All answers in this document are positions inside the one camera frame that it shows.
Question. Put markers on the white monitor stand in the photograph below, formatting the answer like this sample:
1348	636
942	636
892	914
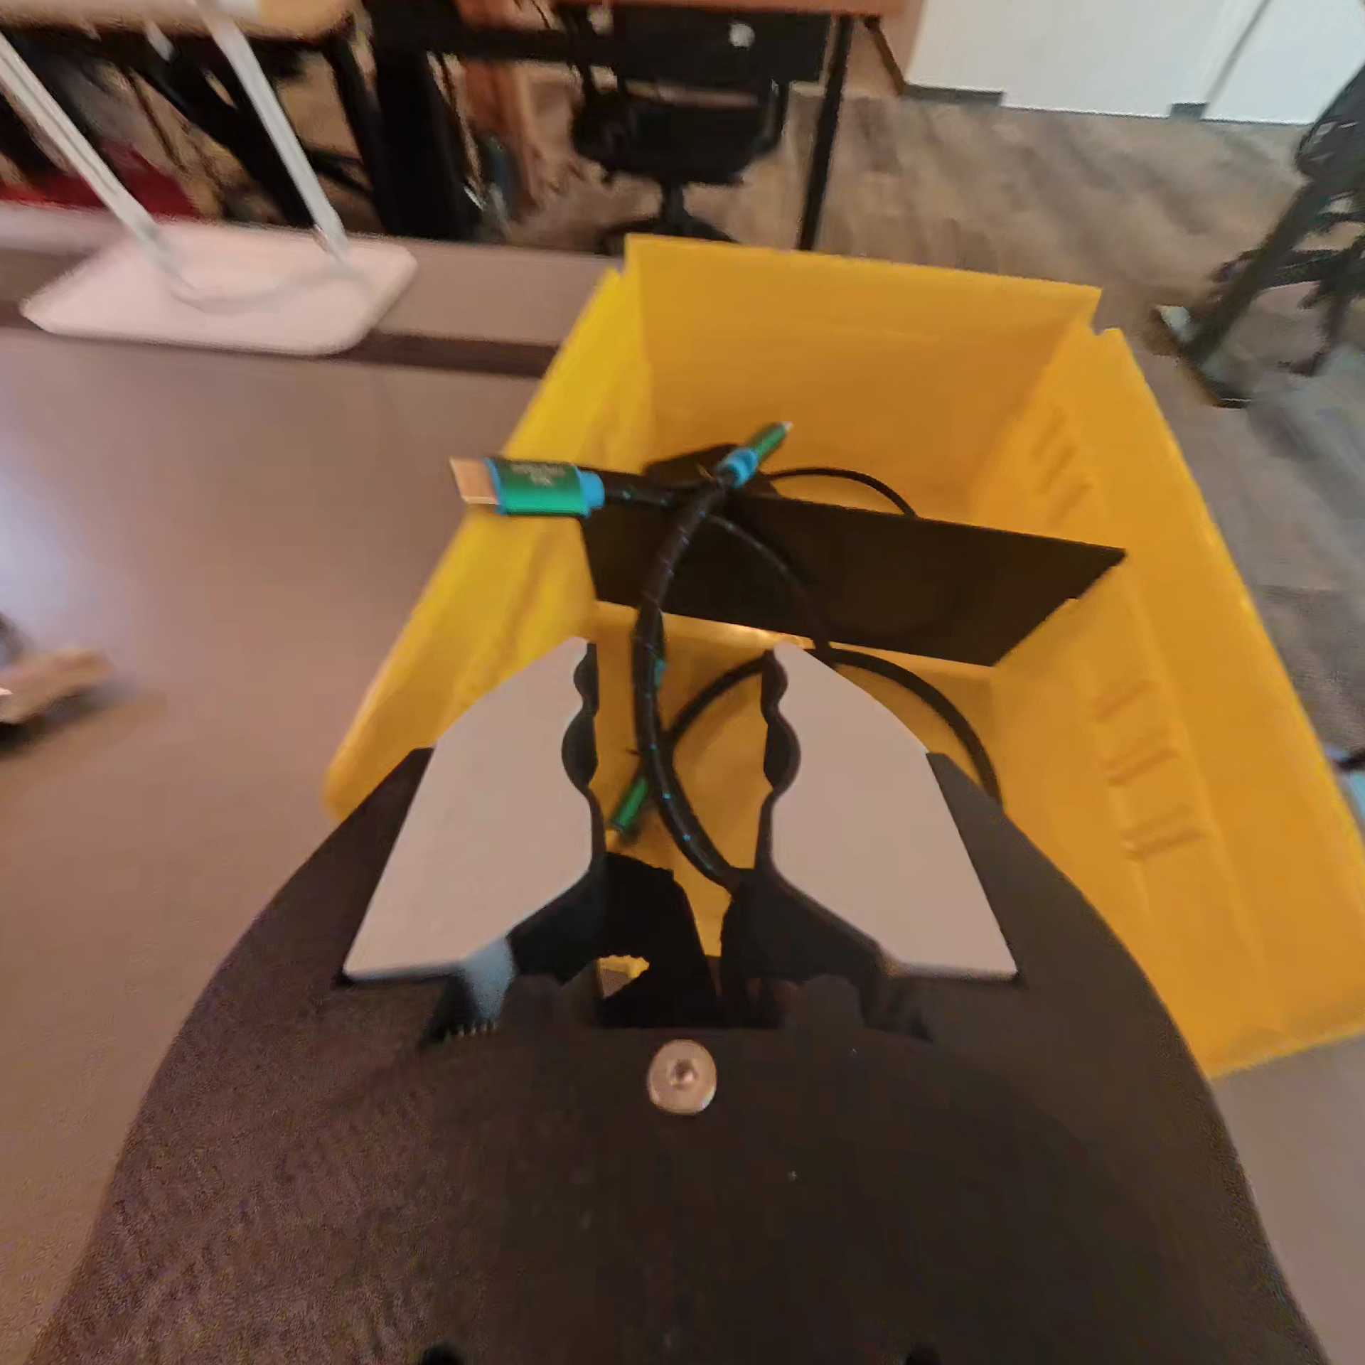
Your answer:
233	287

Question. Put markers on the black metal desk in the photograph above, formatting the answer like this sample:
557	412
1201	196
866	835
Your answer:
417	106

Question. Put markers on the black folding stand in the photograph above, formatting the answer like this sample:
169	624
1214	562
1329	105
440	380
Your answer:
1302	225

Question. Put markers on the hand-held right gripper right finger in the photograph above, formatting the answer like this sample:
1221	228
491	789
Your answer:
884	821

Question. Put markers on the black flat panel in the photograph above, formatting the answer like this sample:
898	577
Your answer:
905	581

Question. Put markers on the black office chair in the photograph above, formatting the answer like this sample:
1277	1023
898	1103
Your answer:
685	96

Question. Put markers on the yellow plastic bin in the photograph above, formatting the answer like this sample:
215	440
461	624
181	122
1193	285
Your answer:
854	352

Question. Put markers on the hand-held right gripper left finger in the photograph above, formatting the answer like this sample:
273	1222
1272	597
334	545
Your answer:
481	812

